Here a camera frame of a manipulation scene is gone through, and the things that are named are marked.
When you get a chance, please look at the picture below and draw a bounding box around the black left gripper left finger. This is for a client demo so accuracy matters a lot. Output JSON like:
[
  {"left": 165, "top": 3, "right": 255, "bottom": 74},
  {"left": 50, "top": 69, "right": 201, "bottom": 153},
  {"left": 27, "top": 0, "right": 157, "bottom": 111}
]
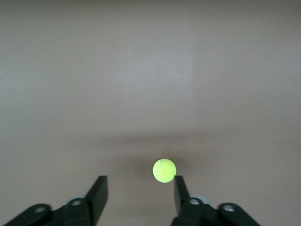
[{"left": 0, "top": 175, "right": 109, "bottom": 226}]

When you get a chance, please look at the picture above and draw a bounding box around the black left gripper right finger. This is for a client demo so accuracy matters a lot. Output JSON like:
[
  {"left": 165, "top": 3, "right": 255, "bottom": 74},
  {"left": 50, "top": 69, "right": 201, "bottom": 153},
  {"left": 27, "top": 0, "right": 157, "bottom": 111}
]
[{"left": 170, "top": 175, "right": 261, "bottom": 226}]

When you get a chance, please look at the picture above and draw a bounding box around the yellow-green tennis ball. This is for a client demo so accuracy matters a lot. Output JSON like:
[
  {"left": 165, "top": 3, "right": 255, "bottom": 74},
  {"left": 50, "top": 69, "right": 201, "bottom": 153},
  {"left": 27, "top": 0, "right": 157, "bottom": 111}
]
[{"left": 152, "top": 158, "right": 177, "bottom": 183}]

